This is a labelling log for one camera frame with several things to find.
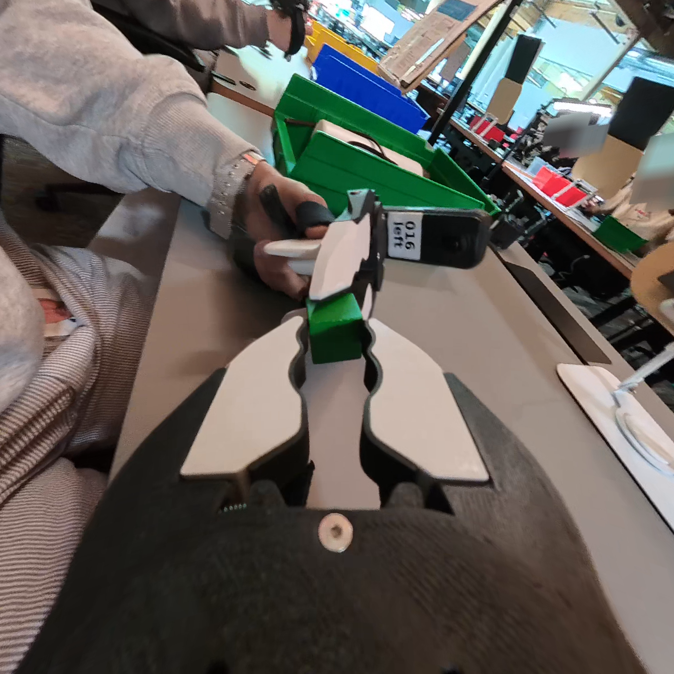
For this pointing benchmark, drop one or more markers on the green cube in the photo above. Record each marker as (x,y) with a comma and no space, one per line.
(337,331)

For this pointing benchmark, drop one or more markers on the yellow plastic bin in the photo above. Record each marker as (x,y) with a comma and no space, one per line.
(337,45)

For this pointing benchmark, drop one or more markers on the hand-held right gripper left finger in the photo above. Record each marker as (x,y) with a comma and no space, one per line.
(252,410)

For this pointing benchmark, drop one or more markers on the blue plastic bin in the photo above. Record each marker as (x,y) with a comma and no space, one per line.
(363,89)

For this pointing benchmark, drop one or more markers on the white device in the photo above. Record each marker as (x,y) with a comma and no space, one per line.
(337,131)

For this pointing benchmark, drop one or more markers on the wooden workbench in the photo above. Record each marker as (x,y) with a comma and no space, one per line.
(553,210)

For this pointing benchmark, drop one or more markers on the red plastic bin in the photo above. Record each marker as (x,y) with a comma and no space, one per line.
(558,187)

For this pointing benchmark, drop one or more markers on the person's left hand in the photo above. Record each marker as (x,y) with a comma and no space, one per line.
(297,184)

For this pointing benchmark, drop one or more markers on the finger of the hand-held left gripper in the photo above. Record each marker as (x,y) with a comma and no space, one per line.
(339,258)
(374,303)

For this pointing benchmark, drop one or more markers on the black pole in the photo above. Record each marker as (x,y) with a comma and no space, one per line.
(468,68)

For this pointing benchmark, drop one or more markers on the person's torso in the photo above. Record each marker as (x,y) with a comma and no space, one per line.
(42,526)

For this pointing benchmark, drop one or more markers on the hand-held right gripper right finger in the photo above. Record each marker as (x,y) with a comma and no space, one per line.
(416,416)

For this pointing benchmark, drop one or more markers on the small green plastic bin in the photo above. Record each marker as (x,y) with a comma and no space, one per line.
(621,234)

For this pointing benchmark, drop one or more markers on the person's left forearm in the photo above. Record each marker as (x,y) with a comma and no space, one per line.
(105,105)

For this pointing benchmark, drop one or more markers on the silver wristwatch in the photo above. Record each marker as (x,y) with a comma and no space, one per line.
(255,158)

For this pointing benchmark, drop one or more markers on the cardboard panel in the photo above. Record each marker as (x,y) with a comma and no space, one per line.
(426,42)

